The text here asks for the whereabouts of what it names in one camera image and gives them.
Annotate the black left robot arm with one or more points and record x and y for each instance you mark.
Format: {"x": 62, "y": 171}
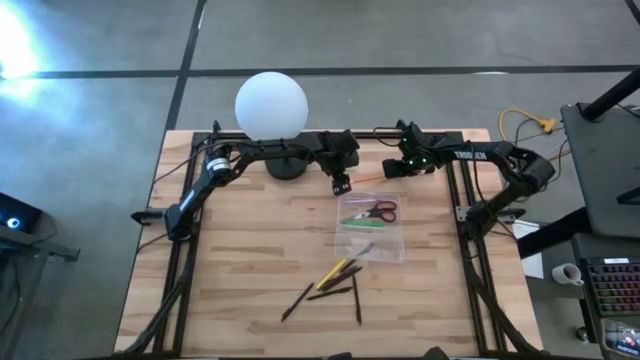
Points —
{"x": 192, "y": 200}

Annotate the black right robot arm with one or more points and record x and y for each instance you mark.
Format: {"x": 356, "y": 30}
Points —
{"x": 480, "y": 154}

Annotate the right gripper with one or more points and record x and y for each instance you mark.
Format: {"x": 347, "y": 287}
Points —
{"x": 405, "y": 167}

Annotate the black aluminium table frame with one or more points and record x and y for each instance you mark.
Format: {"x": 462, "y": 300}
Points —
{"x": 200, "y": 280}

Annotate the black device with blue light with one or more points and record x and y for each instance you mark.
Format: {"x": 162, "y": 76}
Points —
{"x": 20, "y": 210}

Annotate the white paper sheet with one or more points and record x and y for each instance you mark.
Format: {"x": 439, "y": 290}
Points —
{"x": 532, "y": 265}

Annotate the white globe lamp black base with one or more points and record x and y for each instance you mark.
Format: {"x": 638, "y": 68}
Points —
{"x": 271, "y": 107}

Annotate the yellow pencil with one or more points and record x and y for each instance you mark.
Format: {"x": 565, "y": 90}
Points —
{"x": 331, "y": 275}

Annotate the smartphone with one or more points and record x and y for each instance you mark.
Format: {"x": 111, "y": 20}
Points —
{"x": 622, "y": 340}

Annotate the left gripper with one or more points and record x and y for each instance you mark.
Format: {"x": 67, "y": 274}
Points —
{"x": 340, "y": 150}

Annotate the clear plastic supply box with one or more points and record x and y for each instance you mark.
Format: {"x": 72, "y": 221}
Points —
{"x": 395, "y": 235}

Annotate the backlit keyboard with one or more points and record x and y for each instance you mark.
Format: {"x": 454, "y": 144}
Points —
{"x": 615, "y": 287}

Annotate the black pole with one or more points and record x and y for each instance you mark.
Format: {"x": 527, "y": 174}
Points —
{"x": 610, "y": 97}

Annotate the white mug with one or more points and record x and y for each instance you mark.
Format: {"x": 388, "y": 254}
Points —
{"x": 565, "y": 274}

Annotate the black pen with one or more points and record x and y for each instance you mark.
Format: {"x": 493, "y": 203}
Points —
{"x": 357, "y": 300}
{"x": 297, "y": 302}
{"x": 330, "y": 293}
{"x": 348, "y": 266}

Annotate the dark grey desk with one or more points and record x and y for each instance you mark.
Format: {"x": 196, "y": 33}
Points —
{"x": 600, "y": 165}

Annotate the green pen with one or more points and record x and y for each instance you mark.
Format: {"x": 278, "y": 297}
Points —
{"x": 365, "y": 224}

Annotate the orange pencil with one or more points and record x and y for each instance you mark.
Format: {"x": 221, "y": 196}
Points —
{"x": 367, "y": 178}

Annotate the black desk bracket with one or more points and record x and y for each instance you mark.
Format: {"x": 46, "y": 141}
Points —
{"x": 629, "y": 196}

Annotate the dark brown pen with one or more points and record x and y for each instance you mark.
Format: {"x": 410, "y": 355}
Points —
{"x": 342, "y": 278}

